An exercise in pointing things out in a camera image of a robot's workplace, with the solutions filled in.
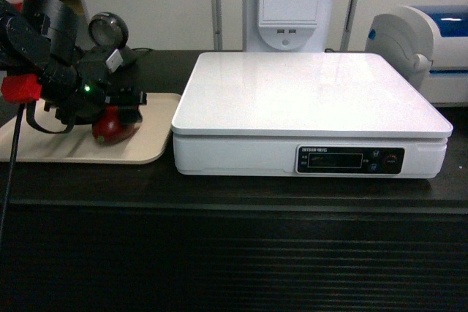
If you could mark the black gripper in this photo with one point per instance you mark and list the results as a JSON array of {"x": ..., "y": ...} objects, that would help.
[{"x": 79, "y": 92}]

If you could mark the dark red mango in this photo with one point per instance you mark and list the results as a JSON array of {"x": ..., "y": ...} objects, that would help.
[{"x": 109, "y": 130}]

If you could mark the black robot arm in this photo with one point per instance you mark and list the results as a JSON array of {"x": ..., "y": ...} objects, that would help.
[{"x": 42, "y": 61}]

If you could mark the black checkout counter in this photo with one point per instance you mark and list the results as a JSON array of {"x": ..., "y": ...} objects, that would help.
[{"x": 84, "y": 237}]

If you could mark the white checkout scale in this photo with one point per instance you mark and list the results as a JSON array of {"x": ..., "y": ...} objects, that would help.
[{"x": 305, "y": 115}]

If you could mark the black barcode scanner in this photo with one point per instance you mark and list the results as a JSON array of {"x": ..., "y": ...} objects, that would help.
[{"x": 108, "y": 29}]

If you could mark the beige plastic tray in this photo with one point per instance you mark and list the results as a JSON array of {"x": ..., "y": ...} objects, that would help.
[{"x": 144, "y": 146}]

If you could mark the white receipt printer kiosk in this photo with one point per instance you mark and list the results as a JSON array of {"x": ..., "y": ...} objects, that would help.
[{"x": 286, "y": 25}]

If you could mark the white blue label printer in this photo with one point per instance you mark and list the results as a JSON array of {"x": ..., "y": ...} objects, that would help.
[{"x": 427, "y": 45}]

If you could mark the red camera mount block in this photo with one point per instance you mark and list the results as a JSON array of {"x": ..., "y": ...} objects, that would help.
[{"x": 18, "y": 89}]

